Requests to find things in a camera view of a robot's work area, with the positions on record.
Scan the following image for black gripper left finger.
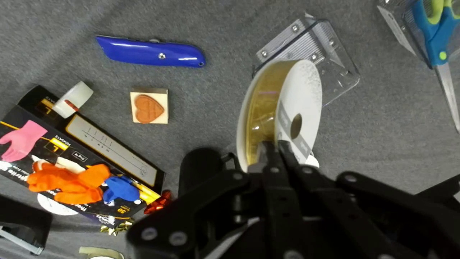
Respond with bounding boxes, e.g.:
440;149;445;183
125;140;292;259

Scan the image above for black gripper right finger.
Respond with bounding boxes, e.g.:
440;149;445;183
279;140;460;259

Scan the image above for white ribbon spool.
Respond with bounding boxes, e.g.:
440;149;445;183
234;58;325;176

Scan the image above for red gift bow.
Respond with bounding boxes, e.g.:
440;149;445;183
142;189;174;217

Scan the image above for gold ribbon piece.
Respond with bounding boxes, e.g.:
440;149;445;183
97;217;135;238

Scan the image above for wooden heart stamp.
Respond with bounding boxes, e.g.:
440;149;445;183
128;88;171;127

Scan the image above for beige tape roll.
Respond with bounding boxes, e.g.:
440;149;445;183
77;247;126;259

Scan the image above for black tray with tools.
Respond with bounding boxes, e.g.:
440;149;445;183
0;84;166;228

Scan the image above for clear acrylic holder with screws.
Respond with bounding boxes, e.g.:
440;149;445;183
251;12;362;109

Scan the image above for white flat roll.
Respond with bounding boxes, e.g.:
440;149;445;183
36;191;82;219

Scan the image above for blue utility knife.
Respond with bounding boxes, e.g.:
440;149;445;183
95;34;208;71

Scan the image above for clear tape roll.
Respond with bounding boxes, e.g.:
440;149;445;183
50;80;95;122

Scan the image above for black tape dispenser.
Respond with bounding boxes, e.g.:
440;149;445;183
0;193;54;257

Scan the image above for blue green handled scissors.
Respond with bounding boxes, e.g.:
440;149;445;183
411;0;460;136

